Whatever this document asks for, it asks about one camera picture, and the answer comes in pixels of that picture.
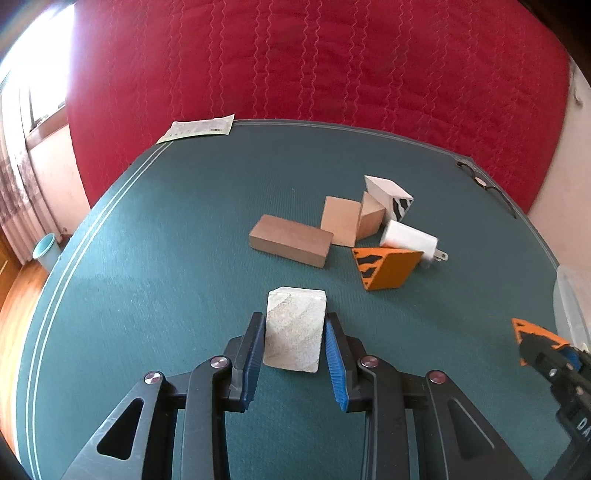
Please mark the orange tiger-striped wedge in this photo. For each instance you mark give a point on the orange tiger-striped wedge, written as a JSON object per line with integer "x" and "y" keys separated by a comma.
{"x": 531, "y": 330}
{"x": 390, "y": 272}

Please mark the pale wooden block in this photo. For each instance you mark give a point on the pale wooden block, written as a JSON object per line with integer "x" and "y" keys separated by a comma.
{"x": 293, "y": 327}

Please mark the light brown square block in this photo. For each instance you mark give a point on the light brown square block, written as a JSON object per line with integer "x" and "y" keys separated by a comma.
{"x": 339, "y": 221}

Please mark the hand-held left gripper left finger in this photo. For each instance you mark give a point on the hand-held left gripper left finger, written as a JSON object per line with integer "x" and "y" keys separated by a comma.
{"x": 253, "y": 369}

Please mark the white paper leaflet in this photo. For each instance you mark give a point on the white paper leaflet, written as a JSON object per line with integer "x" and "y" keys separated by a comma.
{"x": 198, "y": 128}

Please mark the black wristwatch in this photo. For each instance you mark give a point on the black wristwatch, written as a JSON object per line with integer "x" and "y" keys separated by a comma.
{"x": 485, "y": 184}

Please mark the white zebra-striped wedge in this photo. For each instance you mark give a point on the white zebra-striped wedge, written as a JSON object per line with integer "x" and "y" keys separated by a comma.
{"x": 390, "y": 191}

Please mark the red quilted blanket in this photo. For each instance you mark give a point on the red quilted blanket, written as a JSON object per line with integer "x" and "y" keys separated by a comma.
{"x": 323, "y": 64}

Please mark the teal waste bin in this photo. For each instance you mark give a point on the teal waste bin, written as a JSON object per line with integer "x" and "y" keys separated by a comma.
{"x": 46, "y": 251}

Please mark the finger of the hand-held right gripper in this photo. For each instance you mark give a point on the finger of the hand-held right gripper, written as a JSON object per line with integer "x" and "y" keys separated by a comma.
{"x": 571, "y": 359}
{"x": 538, "y": 357}

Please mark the white charger plug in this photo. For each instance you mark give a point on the white charger plug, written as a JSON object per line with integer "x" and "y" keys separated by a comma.
{"x": 408, "y": 237}

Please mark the clear plastic bowl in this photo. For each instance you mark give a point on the clear plastic bowl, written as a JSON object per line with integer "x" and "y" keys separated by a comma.
{"x": 575, "y": 304}

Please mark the plain wooden wedge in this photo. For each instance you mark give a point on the plain wooden wedge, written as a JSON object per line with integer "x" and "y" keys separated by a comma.
{"x": 371, "y": 219}

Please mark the patterned curtain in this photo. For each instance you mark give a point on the patterned curtain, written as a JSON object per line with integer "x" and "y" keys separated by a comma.
{"x": 23, "y": 194}

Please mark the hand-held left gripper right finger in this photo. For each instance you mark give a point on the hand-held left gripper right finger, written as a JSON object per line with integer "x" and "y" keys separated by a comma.
{"x": 334, "y": 364}

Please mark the dark brown wooden block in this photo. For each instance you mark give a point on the dark brown wooden block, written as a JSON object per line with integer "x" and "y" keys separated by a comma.
{"x": 288, "y": 237}

